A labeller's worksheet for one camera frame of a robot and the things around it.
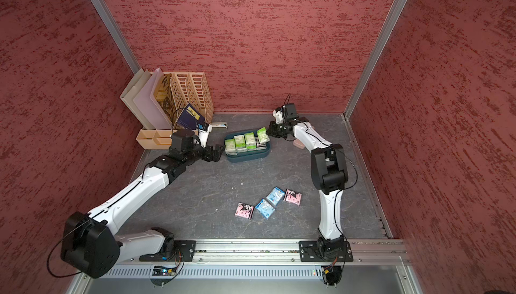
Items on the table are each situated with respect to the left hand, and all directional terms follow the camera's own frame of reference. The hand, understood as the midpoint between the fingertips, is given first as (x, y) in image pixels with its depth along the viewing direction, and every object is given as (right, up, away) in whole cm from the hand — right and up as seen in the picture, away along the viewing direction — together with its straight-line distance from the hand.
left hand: (214, 147), depth 83 cm
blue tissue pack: (+26, -22, +3) cm, 34 cm away
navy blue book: (-19, +14, +25) cm, 35 cm away
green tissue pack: (+5, -1, +13) cm, 14 cm away
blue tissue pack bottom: (+22, -26, 0) cm, 34 cm away
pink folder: (-35, +18, +12) cm, 41 cm away
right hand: (+22, +5, +15) cm, 27 cm away
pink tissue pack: (+34, -22, +3) cm, 41 cm away
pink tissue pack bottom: (+13, -27, -2) cm, 30 cm away
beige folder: (-39, +23, +5) cm, 46 cm away
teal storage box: (+13, -5, +12) cm, 18 cm away
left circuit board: (-17, -45, -11) cm, 49 cm away
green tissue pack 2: (+9, 0, +18) cm, 20 cm away
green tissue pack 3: (+14, +2, +18) cm, 23 cm away
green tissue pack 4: (+21, +4, +15) cm, 26 cm away
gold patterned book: (-30, +23, +17) cm, 41 cm away
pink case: (+40, 0, +23) cm, 46 cm away
